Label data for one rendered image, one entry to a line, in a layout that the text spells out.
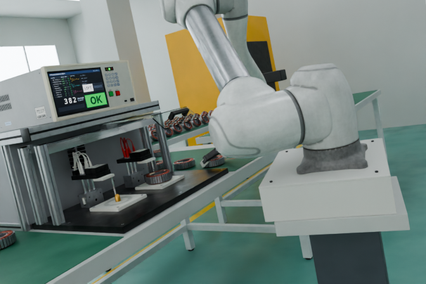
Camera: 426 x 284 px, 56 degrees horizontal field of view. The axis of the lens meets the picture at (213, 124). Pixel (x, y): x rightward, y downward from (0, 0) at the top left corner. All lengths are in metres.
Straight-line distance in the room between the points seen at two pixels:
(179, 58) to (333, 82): 4.59
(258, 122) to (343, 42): 5.56
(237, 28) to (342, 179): 0.74
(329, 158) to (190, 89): 4.49
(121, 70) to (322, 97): 1.02
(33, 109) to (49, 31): 8.06
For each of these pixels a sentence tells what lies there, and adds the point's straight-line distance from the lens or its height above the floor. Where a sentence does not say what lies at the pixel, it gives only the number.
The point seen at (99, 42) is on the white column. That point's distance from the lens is 5.83.
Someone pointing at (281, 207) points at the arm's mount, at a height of 0.78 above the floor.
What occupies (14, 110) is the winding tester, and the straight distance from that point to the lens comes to 1.77.
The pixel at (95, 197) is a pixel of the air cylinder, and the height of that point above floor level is 0.80.
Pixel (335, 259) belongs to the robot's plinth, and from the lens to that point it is 1.18.
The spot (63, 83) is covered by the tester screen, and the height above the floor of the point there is 1.25.
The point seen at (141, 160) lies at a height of 0.88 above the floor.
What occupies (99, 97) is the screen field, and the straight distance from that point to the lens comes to 1.70.
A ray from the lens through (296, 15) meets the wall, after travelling 6.73.
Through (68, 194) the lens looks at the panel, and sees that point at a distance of 1.72.
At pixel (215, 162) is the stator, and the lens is 1.90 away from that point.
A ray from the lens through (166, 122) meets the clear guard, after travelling 1.56.
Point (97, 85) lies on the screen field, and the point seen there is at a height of 1.22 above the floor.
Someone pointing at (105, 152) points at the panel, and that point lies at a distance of 1.85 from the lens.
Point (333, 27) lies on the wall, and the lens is 6.55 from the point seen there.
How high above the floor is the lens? 1.13
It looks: 5 degrees down
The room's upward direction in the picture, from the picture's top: 12 degrees counter-clockwise
